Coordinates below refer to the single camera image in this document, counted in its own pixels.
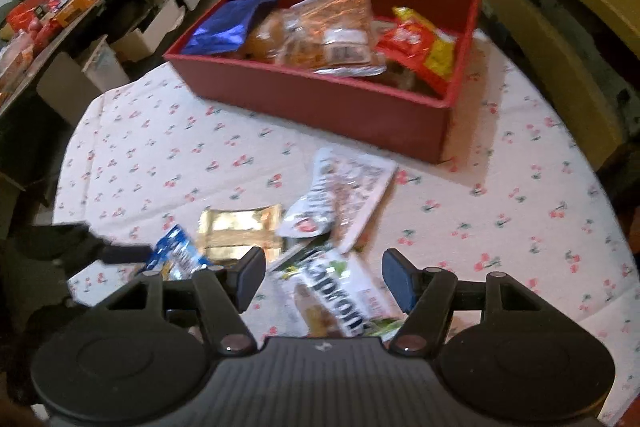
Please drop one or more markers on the wooden television cabinet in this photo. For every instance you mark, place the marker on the wooden television cabinet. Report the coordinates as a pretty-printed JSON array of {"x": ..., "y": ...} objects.
[{"x": 540, "y": 17}]

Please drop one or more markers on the cherry print tablecloth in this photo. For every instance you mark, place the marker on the cherry print tablecloth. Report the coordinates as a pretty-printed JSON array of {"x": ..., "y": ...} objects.
[{"x": 200, "y": 157}]

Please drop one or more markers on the white storage box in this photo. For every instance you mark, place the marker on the white storage box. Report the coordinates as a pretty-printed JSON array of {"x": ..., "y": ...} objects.
[{"x": 147, "y": 32}]

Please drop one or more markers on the red snack bag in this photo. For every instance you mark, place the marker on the red snack bag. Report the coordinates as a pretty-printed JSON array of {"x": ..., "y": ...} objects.
[{"x": 37, "y": 7}]

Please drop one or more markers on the red yellow snack packet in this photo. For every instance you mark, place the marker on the red yellow snack packet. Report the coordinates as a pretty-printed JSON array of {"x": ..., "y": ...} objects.
[{"x": 420, "y": 44}]

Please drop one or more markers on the red cardboard box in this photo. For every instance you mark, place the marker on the red cardboard box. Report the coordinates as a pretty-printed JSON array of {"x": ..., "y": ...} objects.
[{"x": 325, "y": 107}]

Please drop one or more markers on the white green wafer packet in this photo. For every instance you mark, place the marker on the white green wafer packet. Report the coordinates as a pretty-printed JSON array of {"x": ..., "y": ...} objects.
[{"x": 325, "y": 297}]

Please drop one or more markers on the gold snack packet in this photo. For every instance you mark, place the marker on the gold snack packet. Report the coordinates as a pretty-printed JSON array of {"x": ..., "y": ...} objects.
[{"x": 235, "y": 229}]

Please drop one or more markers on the clear bread bag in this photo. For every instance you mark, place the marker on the clear bread bag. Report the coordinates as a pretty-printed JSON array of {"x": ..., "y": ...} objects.
[{"x": 330, "y": 27}]

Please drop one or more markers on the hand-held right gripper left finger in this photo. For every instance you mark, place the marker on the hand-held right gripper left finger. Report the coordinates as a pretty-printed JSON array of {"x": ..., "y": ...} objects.
[{"x": 251, "y": 279}]

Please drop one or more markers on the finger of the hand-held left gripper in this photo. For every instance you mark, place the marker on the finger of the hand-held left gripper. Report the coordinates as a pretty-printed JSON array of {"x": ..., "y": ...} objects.
[{"x": 122, "y": 253}]

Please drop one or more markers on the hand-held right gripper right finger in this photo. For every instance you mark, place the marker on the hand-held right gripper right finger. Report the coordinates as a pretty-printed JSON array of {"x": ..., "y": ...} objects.
[{"x": 398, "y": 279}]

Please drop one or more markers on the bun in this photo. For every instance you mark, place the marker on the bun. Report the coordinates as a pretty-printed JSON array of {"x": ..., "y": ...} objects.
[{"x": 265, "y": 37}]

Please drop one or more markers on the white blue snack packet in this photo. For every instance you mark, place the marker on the white blue snack packet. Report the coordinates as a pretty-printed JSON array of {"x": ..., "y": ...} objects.
[{"x": 175, "y": 254}]

